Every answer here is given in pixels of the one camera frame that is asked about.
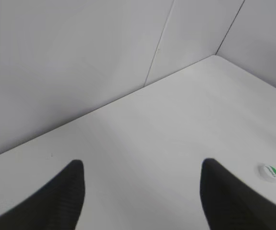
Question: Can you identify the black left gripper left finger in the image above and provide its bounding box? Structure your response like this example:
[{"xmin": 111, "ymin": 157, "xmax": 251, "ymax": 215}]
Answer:
[{"xmin": 0, "ymin": 160, "xmax": 85, "ymax": 230}]

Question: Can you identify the white green bottle cap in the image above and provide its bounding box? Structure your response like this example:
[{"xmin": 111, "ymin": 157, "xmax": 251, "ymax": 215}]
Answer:
[{"xmin": 258, "ymin": 164, "xmax": 276, "ymax": 183}]

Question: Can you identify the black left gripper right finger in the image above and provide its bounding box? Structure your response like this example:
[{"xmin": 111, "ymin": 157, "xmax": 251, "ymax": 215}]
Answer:
[{"xmin": 200, "ymin": 158, "xmax": 276, "ymax": 230}]

